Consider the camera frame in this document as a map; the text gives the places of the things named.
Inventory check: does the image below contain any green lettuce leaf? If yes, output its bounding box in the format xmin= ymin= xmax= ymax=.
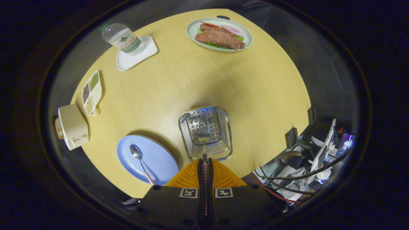
xmin=197 ymin=28 xmax=245 ymax=49

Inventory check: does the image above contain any cream white toaster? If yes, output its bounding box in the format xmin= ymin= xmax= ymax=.
xmin=55 ymin=104 xmax=89 ymax=151

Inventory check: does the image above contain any white monitor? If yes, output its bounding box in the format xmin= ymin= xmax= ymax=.
xmin=312 ymin=119 xmax=336 ymax=173

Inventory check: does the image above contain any black table clamp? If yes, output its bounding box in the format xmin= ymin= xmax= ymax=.
xmin=307 ymin=106 xmax=317 ymax=125
xmin=285 ymin=128 xmax=298 ymax=150

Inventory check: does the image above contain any metal wire cutlery basket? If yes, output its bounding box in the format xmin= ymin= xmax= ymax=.
xmin=178 ymin=106 xmax=233 ymax=162

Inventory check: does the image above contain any brown grilled meat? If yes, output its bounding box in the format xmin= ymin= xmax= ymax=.
xmin=195 ymin=23 xmax=246 ymax=50

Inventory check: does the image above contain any white divided snack tray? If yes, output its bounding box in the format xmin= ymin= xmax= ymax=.
xmin=82 ymin=71 xmax=103 ymax=117

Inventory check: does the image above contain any white square coaster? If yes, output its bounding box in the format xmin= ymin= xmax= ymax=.
xmin=116 ymin=35 xmax=158 ymax=72

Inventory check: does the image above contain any fork with checkered red handle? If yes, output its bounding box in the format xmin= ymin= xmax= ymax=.
xmin=197 ymin=119 xmax=211 ymax=216

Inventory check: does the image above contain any blue round plate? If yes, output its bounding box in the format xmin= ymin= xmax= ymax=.
xmin=116 ymin=135 xmax=179 ymax=186

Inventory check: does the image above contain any clear green-capped water bottle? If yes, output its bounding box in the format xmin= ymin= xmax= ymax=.
xmin=100 ymin=22 xmax=146 ymax=57

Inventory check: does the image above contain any lit purple screen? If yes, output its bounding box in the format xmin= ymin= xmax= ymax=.
xmin=340 ymin=134 xmax=356 ymax=151

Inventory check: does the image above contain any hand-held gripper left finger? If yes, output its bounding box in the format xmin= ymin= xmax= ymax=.
xmin=134 ymin=158 xmax=205 ymax=230

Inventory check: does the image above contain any pale green food plate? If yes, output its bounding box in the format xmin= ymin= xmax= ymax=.
xmin=186 ymin=17 xmax=253 ymax=53

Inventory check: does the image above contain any spoon with checkered red handle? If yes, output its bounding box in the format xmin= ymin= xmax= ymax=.
xmin=129 ymin=144 xmax=156 ymax=186

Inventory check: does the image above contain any thick black cable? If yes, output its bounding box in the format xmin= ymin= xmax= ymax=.
xmin=254 ymin=149 xmax=352 ymax=181

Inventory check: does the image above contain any pink ham slice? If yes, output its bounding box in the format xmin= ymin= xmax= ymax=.
xmin=220 ymin=25 xmax=244 ymax=37

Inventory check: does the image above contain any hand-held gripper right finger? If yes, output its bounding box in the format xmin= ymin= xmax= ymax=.
xmin=207 ymin=158 xmax=282 ymax=230

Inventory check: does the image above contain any red cable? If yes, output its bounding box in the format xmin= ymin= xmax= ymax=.
xmin=252 ymin=174 xmax=301 ymax=205

